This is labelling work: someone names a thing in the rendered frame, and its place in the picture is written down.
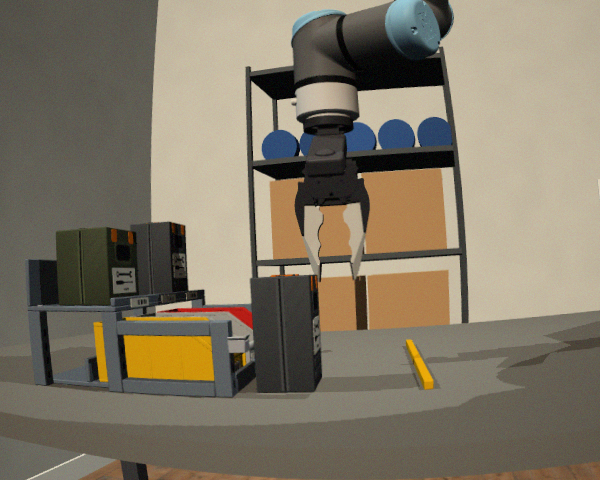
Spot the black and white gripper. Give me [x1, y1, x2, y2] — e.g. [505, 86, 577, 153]
[295, 115, 370, 282]

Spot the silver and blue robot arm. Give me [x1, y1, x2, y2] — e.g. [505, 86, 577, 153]
[291, 0, 454, 178]

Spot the yellow vertical bar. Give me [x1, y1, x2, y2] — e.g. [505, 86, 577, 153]
[406, 340, 433, 390]

